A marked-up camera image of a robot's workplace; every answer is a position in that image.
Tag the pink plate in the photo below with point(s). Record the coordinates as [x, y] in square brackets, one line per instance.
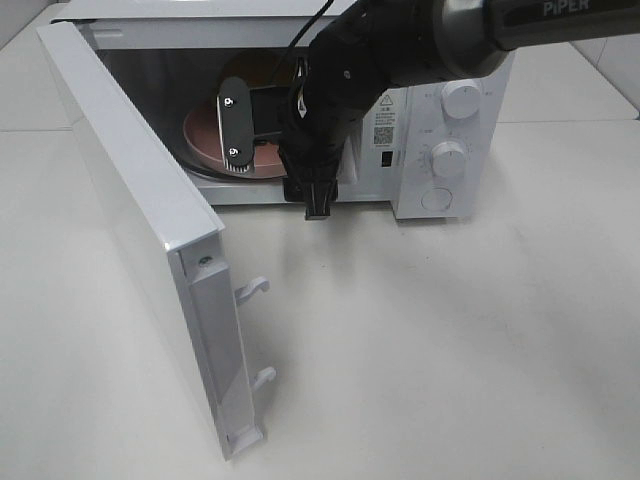
[200, 130]

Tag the lower white timer knob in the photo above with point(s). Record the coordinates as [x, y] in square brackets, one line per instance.
[448, 159]

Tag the white warning label sticker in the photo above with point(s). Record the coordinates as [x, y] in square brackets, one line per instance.
[384, 119]

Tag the round door release button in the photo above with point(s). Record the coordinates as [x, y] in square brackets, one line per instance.
[437, 199]

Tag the white microwave door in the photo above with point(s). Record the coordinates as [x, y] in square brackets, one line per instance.
[168, 236]

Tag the white microwave oven body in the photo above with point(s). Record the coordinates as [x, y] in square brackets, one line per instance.
[149, 87]

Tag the upper white power knob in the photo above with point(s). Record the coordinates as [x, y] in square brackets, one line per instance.
[461, 99]

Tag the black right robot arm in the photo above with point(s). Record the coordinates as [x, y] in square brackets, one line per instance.
[374, 46]

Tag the glass microwave turntable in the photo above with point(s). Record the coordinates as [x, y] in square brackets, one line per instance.
[191, 163]

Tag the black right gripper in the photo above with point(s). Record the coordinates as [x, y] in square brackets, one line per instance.
[310, 128]

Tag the burger with lettuce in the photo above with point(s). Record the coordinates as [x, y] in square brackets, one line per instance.
[255, 67]

